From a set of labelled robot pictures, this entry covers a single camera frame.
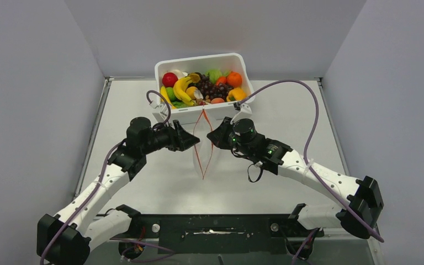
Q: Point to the white toy garlic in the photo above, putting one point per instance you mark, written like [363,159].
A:
[179,74]

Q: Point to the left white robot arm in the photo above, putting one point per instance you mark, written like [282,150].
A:
[69,236]

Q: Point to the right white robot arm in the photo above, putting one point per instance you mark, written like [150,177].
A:
[360,200]

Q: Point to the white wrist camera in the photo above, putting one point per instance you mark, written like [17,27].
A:
[244,112]
[161,108]

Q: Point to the toy carrot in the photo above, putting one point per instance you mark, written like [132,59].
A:
[221,81]

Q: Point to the white toy mushroom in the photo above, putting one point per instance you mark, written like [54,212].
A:
[198,95]

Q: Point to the yellow toy lemon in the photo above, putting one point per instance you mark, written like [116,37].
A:
[191,91]

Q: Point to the single yellow toy banana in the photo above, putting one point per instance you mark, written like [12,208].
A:
[165,97]

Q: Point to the green toy cabbage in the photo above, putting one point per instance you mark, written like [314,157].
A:
[213,75]

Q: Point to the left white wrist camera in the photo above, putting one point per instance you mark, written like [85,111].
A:
[161,108]

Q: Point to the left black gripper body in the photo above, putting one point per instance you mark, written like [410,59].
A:
[164,138]

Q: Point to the yellow toy banana bunch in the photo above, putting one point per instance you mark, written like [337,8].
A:
[179,89]

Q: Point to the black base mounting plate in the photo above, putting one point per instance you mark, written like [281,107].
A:
[276,234]

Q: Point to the toy peach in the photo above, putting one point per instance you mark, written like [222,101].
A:
[217,100]

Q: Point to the clear orange-zip bag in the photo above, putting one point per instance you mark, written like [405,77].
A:
[205,153]

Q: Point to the green toy leaf vegetable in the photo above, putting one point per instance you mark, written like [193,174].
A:
[179,105]

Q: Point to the yellow toy bell pepper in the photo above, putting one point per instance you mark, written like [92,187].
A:
[236,94]

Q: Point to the aluminium table frame rail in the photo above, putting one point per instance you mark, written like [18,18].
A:
[80,182]

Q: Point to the orange toy tangerine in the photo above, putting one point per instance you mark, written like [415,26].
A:
[234,79]

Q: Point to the white plastic food bin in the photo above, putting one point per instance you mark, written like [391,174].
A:
[225,62]

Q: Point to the dark purple toy grapes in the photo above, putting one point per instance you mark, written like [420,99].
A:
[210,90]

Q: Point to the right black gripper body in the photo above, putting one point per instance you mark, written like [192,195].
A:
[232,141]

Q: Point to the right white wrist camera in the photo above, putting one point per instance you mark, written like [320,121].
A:
[244,112]

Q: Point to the red toy apple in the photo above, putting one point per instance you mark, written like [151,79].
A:
[169,79]

